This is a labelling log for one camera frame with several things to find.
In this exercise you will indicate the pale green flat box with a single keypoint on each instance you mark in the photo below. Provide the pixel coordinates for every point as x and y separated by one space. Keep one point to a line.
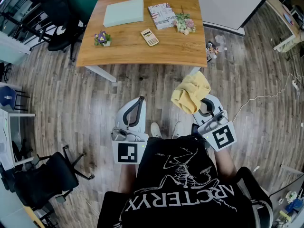
124 12

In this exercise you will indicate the white table leg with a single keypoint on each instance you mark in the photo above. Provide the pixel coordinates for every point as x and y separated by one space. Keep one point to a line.
195 70
102 73

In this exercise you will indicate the beige calculator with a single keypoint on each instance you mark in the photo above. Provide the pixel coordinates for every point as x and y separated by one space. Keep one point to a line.
149 37

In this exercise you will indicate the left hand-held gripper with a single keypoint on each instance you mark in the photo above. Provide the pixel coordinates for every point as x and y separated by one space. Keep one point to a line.
127 153

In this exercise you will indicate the white board with black frame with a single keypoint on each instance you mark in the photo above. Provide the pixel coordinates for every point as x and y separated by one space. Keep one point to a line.
225 3

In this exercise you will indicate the pink flower bouquet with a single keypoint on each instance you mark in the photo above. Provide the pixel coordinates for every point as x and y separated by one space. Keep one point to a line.
185 24

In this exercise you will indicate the blue chair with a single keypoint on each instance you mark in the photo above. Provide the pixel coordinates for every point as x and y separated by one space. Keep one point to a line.
8 97

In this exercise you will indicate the person's right white shoe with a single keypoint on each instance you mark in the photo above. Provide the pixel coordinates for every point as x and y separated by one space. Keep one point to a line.
178 129

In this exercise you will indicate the clutter pile on floor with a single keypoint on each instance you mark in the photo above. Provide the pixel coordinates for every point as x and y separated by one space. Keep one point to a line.
215 49

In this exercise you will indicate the grey desk with clutter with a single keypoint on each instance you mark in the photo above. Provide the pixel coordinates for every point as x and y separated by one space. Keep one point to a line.
291 203

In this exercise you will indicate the potted purple flowers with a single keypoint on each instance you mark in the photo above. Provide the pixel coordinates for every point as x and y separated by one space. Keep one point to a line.
102 39

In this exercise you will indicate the person's right forearm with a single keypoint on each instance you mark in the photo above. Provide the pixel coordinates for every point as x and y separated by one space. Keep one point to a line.
225 163

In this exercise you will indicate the person's black printed shirt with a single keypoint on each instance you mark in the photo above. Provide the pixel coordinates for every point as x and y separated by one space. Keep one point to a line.
185 193

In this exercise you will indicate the person's left forearm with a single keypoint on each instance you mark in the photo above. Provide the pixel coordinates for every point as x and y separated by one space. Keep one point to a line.
127 177

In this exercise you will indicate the light wooden desk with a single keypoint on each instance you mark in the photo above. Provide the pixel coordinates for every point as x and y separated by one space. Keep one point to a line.
285 15

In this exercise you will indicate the person's white shoe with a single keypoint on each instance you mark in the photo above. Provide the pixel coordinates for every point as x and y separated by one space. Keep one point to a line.
156 130
178 129

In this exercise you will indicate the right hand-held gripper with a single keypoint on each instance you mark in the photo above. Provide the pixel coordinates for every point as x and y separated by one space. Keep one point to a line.
222 136

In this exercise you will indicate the black office chair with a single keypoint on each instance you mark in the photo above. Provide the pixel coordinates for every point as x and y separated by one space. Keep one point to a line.
45 182
60 20

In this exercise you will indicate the person's left white shoe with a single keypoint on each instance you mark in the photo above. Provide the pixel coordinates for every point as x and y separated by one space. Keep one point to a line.
156 130

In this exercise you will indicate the printed white book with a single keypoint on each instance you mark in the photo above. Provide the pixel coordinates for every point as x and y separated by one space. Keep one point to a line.
161 16

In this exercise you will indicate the yellow cloth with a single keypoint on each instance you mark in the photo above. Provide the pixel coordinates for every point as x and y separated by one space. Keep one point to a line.
190 91

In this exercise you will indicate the white power strip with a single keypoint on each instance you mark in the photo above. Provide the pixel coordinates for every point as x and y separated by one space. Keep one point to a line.
295 84

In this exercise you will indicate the white side desk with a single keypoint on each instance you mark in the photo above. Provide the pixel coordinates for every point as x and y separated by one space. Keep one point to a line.
9 136

